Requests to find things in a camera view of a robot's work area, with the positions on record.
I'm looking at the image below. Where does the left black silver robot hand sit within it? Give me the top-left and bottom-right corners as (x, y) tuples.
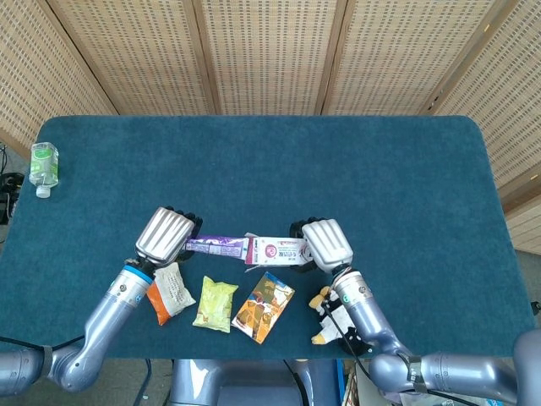
(134, 206), (204, 267)

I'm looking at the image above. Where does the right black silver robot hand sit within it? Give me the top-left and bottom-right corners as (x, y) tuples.
(289, 217), (354, 274)

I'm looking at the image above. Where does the purple toothpaste tube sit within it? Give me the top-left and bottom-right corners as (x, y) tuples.
(185, 234), (249, 260)

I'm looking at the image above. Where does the white pink toothpaste box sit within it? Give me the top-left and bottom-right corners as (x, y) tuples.
(243, 231), (312, 274)

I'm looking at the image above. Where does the orange cookie box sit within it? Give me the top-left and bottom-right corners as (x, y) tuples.
(231, 271), (296, 345)

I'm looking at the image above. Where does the clear plastic bottle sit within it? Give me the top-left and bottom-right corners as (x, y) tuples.
(28, 142), (60, 199)

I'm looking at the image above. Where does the orange white snack packet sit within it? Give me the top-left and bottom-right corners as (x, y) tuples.
(145, 261), (197, 326)

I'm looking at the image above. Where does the penguin plush toy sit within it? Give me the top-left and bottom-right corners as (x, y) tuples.
(308, 285), (374, 356)

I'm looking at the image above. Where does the green snack packet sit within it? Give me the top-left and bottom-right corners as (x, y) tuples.
(192, 276), (239, 334)

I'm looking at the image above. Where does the blue table mat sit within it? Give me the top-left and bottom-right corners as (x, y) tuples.
(0, 115), (536, 360)

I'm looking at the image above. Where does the black floor equipment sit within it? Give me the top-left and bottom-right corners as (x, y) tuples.
(0, 143), (25, 225)

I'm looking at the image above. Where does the grey robot torso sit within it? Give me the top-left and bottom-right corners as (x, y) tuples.
(168, 359), (342, 406)

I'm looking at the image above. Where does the woven wooden folding screen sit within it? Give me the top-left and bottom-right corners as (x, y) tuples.
(0, 0), (541, 255)

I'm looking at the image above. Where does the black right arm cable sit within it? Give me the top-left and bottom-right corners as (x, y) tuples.
(320, 295), (481, 403)

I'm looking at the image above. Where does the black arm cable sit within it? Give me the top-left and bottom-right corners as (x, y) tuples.
(0, 335), (88, 350)
(320, 295), (481, 403)

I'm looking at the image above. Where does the black torso cable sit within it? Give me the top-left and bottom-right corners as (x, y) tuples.
(282, 359), (309, 406)

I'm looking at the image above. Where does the blue cable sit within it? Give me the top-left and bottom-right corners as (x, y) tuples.
(134, 359), (154, 403)

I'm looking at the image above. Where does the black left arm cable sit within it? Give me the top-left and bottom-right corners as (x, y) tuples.
(0, 335), (88, 350)

